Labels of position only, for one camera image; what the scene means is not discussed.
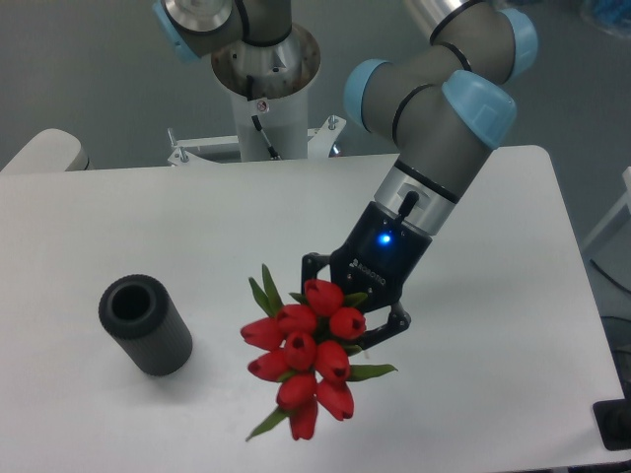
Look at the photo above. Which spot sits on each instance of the white frame at right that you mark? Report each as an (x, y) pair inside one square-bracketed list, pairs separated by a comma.
[(610, 224)]

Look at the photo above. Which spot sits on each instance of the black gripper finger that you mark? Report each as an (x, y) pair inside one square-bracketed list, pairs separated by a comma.
[(312, 263), (398, 321)]

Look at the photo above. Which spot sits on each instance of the white rounded chair back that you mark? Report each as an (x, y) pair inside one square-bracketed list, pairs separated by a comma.
[(51, 150)]

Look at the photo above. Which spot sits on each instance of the blue items in bag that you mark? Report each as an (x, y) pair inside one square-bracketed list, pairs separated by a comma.
[(609, 16)]

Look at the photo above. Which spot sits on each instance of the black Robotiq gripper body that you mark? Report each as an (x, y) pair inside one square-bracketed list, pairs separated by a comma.
[(377, 258)]

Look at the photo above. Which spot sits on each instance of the white pedestal base frame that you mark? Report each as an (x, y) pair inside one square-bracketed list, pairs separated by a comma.
[(322, 144)]

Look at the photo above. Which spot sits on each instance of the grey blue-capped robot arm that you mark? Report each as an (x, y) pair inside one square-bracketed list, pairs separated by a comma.
[(445, 111)]

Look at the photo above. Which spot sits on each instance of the red tulip bouquet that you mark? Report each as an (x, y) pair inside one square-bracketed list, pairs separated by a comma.
[(307, 346)]

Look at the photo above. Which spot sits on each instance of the black box at table edge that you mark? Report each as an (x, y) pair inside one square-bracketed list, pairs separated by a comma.
[(613, 422)]

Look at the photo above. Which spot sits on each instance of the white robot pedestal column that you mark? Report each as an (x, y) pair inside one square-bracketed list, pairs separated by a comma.
[(268, 87)]

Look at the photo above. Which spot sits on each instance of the dark grey ribbed vase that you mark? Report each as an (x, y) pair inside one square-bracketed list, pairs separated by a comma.
[(140, 316)]

